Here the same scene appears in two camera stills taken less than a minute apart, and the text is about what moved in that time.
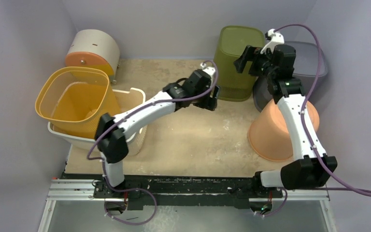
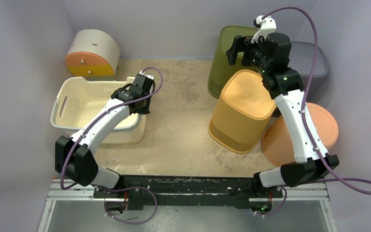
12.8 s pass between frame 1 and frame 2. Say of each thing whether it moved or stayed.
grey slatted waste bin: stayed
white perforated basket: moved
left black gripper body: moved
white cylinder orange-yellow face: stayed
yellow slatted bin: moved
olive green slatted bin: stayed
